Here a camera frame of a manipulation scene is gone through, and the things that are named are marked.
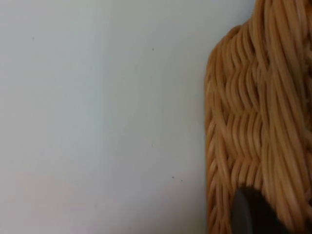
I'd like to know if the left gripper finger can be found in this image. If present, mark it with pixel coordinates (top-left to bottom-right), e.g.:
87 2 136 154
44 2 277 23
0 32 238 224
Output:
230 186 293 234

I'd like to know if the pale brown wicker basket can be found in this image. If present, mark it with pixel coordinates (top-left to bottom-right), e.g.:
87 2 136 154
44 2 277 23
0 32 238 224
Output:
203 0 312 234

